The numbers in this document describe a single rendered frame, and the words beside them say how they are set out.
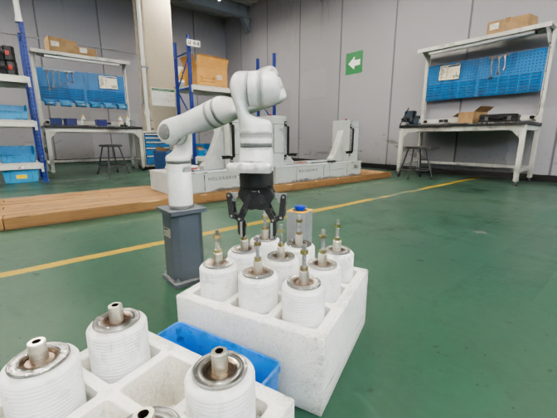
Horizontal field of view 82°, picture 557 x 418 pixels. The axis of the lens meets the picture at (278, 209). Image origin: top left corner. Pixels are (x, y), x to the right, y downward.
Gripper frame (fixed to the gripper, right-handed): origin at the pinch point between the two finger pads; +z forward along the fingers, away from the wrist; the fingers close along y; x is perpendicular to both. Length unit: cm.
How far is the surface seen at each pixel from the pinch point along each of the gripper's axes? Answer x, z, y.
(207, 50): -880, -270, 356
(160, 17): -569, -252, 328
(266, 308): 3.8, 16.9, -2.8
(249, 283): 4.6, 10.7, 1.0
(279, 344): 10.4, 21.2, -7.0
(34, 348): 36.0, 7.5, 23.2
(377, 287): -50, 35, -35
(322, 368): 13.3, 23.5, -16.0
